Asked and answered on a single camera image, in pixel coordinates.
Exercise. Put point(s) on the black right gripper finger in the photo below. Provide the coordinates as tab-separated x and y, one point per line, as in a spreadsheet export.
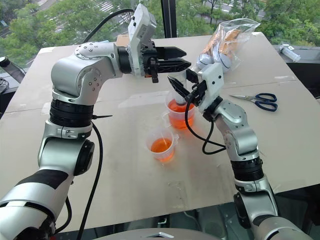
192	75
180	87

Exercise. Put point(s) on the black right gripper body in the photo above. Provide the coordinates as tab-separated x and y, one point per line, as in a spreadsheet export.
198	92

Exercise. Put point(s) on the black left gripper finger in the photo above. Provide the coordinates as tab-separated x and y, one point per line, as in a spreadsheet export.
175	65
171	52

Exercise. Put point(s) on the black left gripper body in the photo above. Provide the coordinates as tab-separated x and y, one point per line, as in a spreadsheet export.
149	53

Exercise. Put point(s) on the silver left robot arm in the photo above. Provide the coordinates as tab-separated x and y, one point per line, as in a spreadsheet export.
72	72

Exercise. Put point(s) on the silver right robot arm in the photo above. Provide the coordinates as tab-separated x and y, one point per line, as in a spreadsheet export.
240	130

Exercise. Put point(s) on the large clear measuring cup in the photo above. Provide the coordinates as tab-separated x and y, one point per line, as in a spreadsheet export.
181	117

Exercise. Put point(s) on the small clear measuring cup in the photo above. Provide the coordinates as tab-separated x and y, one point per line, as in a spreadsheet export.
162	147

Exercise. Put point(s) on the brown cardboard box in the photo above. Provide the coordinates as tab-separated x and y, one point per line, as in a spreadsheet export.
123	41

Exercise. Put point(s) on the clear plastic bag with items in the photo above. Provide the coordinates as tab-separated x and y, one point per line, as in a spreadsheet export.
225	42

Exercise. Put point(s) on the black zip tie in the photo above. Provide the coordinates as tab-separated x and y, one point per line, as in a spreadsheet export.
102	116

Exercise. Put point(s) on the white grey cylindrical device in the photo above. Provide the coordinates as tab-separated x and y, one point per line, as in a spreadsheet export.
290	53

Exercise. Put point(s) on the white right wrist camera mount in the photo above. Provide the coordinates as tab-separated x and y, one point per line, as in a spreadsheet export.
212	82

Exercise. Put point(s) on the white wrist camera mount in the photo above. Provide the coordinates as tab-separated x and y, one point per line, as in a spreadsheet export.
141	27
212	82

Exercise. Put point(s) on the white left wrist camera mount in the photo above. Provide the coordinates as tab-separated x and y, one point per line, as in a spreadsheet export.
141	27

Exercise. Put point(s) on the black window frame post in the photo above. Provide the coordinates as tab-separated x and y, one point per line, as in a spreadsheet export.
169	17

